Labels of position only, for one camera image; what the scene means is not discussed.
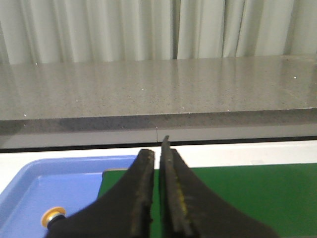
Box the yellow mushroom push button switch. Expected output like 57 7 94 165
41 206 66 230

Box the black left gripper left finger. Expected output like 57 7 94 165
48 149 155 238

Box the white pleated curtain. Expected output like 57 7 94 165
0 0 317 64

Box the grey conveyor back rail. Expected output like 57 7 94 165
0 136 317 190

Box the green conveyor belt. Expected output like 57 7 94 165
98 163 317 238

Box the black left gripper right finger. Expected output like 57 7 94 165
159 136 278 238

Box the grey stone counter slab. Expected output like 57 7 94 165
0 55 317 135

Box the blue plastic tray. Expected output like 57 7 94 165
0 155 136 238

